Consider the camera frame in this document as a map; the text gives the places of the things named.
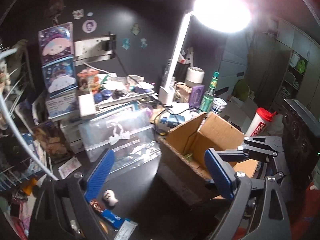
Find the small white ghost figure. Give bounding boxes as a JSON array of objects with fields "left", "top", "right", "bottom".
[{"left": 103, "top": 189, "right": 119, "bottom": 207}]

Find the red white cup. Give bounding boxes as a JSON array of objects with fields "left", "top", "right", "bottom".
[{"left": 245, "top": 107, "right": 277, "bottom": 137}]

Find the pink white paper sachet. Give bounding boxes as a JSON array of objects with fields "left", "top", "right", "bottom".
[{"left": 58, "top": 157, "right": 81, "bottom": 179}]

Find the brown cardboard box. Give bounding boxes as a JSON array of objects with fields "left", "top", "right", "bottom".
[{"left": 157, "top": 113, "right": 245, "bottom": 206}]

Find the clear zip plastic bag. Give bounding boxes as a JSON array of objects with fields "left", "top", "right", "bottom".
[{"left": 79, "top": 108, "right": 161, "bottom": 171}]

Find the white drawer organizer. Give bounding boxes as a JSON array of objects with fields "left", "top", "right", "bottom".
[{"left": 60, "top": 116, "right": 85, "bottom": 154}]

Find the brown blue snack bar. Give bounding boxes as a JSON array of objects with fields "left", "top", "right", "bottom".
[{"left": 89, "top": 199, "right": 124, "bottom": 229}]

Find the orange round cookie packet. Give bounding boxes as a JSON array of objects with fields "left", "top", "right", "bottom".
[{"left": 99, "top": 220, "right": 108, "bottom": 234}]

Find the white blue round tub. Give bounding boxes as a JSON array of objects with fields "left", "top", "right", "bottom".
[{"left": 211, "top": 97, "right": 227, "bottom": 115}]

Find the anime picture card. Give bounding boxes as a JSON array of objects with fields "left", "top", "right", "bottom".
[{"left": 31, "top": 121, "right": 73, "bottom": 160}]

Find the white ointment tube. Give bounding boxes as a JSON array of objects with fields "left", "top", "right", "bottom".
[{"left": 114, "top": 220, "right": 138, "bottom": 240}]

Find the green glass bottle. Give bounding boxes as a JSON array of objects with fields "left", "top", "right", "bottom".
[{"left": 200, "top": 72, "right": 219, "bottom": 112}]

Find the yellow block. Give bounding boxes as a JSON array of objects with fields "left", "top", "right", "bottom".
[{"left": 22, "top": 178, "right": 37, "bottom": 196}]

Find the purple box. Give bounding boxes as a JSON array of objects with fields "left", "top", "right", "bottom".
[{"left": 188, "top": 85, "right": 204, "bottom": 107}]

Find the small orange haired figurine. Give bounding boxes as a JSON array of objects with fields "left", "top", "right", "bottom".
[{"left": 77, "top": 67, "right": 100, "bottom": 94}]

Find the blue character blind box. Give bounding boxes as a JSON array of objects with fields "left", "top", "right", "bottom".
[{"left": 42, "top": 56, "right": 78, "bottom": 98}]

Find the pink character blind box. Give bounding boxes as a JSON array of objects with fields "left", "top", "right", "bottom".
[{"left": 38, "top": 22, "right": 74, "bottom": 66}]

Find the round anime badge sticker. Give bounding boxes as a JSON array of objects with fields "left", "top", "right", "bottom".
[{"left": 82, "top": 20, "right": 97, "bottom": 33}]

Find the white desk lamp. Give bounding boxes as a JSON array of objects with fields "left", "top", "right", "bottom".
[{"left": 158, "top": 0, "right": 252, "bottom": 105}]

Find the black charger cable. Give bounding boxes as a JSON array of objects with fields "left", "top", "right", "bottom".
[{"left": 107, "top": 31, "right": 201, "bottom": 136}]

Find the white wall socket strip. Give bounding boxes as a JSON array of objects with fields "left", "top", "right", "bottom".
[{"left": 73, "top": 34, "right": 116, "bottom": 66}]

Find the white wire rack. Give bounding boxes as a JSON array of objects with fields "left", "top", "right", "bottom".
[{"left": 0, "top": 45, "right": 60, "bottom": 193}]

